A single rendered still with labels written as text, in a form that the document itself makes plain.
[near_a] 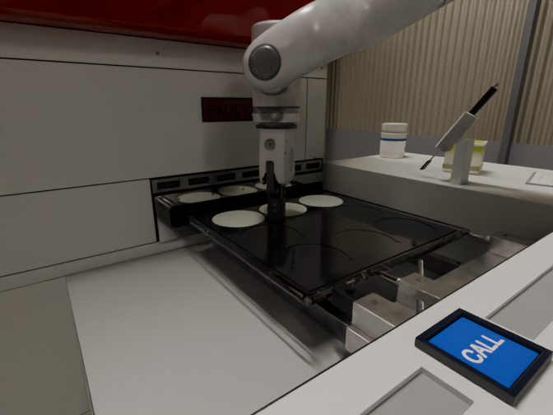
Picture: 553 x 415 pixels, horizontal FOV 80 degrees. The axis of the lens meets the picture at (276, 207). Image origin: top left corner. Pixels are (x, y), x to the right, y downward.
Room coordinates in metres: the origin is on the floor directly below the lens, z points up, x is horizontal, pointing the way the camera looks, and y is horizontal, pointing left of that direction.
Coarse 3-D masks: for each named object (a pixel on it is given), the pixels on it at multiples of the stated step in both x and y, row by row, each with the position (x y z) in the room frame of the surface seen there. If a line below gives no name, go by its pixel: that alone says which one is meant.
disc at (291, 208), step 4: (288, 204) 0.70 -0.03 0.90; (292, 204) 0.70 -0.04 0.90; (296, 204) 0.70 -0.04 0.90; (260, 208) 0.66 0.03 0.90; (264, 208) 0.66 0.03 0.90; (288, 208) 0.67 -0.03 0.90; (292, 208) 0.67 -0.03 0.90; (296, 208) 0.67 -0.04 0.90; (300, 208) 0.67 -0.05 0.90; (304, 208) 0.67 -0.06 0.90; (264, 212) 0.64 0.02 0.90; (288, 212) 0.64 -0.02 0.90; (292, 212) 0.64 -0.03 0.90; (296, 212) 0.64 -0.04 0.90; (300, 212) 0.64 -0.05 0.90
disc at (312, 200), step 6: (300, 198) 0.75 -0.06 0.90; (306, 198) 0.75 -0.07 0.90; (312, 198) 0.75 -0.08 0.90; (318, 198) 0.75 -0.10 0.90; (324, 198) 0.75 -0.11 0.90; (330, 198) 0.75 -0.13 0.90; (336, 198) 0.75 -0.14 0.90; (306, 204) 0.70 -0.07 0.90; (312, 204) 0.70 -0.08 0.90; (318, 204) 0.70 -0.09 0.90; (324, 204) 0.70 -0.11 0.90; (330, 204) 0.70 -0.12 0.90; (336, 204) 0.70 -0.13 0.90
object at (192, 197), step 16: (304, 176) 0.83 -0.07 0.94; (320, 176) 0.86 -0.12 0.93; (176, 192) 0.64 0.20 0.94; (192, 192) 0.65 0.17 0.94; (208, 192) 0.67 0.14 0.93; (224, 192) 0.69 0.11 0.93; (240, 192) 0.72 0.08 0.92; (160, 208) 0.61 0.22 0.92; (160, 224) 0.61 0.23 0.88; (160, 240) 0.61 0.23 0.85
